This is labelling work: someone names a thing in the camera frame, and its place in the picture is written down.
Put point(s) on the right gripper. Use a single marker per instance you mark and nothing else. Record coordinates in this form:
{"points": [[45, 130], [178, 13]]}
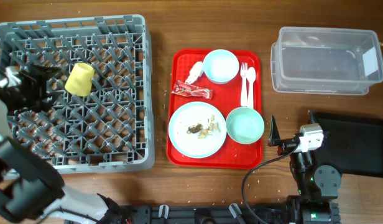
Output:
{"points": [[286, 144]]}

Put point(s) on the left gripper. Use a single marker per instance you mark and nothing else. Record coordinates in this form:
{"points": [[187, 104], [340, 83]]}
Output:
{"points": [[40, 84]]}

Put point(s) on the mint green bowl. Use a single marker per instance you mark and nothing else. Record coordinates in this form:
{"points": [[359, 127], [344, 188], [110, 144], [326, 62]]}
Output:
{"points": [[245, 125]]}

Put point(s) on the yellow plastic cup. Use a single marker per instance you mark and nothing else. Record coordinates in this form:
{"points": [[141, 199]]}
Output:
{"points": [[79, 82]]}

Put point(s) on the light blue bowl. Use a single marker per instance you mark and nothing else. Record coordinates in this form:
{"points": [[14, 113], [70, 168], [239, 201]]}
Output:
{"points": [[220, 66]]}

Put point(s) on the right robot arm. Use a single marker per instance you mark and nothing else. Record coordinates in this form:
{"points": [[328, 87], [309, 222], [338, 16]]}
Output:
{"points": [[317, 183]]}

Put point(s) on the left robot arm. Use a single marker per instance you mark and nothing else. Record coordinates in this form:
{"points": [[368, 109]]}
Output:
{"points": [[30, 188]]}

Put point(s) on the grey dishwasher rack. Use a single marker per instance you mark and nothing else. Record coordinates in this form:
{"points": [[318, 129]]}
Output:
{"points": [[111, 129]]}

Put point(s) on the black tray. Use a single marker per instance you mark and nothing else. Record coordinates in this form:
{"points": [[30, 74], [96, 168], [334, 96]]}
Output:
{"points": [[352, 144]]}

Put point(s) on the white plastic spoon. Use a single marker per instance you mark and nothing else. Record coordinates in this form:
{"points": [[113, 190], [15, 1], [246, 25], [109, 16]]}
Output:
{"points": [[251, 77]]}

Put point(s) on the clear plastic bin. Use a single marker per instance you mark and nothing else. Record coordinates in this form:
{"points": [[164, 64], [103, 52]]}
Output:
{"points": [[326, 61]]}

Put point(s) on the white plastic fork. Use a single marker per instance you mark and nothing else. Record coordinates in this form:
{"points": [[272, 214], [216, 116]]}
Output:
{"points": [[243, 71]]}

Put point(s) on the red plastic tray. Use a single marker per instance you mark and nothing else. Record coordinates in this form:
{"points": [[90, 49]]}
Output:
{"points": [[231, 155]]}

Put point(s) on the food scraps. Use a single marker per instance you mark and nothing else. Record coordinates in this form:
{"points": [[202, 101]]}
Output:
{"points": [[204, 128]]}

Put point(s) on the light blue plate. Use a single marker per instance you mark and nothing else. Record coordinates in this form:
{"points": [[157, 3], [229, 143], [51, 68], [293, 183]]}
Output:
{"points": [[188, 144]]}

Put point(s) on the crumpled white napkin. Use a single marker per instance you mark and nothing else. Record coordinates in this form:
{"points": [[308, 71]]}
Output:
{"points": [[195, 73]]}

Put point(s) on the red snack wrapper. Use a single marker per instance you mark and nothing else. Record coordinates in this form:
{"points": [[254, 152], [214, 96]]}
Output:
{"points": [[183, 89]]}

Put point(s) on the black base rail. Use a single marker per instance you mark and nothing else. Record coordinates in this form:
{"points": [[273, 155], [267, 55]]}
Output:
{"points": [[268, 212]]}

